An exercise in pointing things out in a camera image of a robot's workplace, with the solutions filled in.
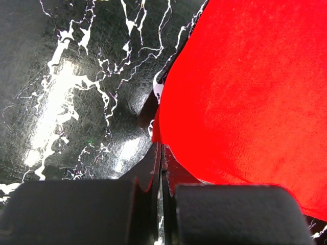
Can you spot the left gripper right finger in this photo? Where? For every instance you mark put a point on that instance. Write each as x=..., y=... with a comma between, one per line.
x=198, y=213

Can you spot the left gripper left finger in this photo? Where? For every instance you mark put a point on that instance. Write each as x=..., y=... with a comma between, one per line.
x=121, y=211

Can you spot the red t-shirt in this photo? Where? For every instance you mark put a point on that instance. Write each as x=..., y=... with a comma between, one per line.
x=245, y=101

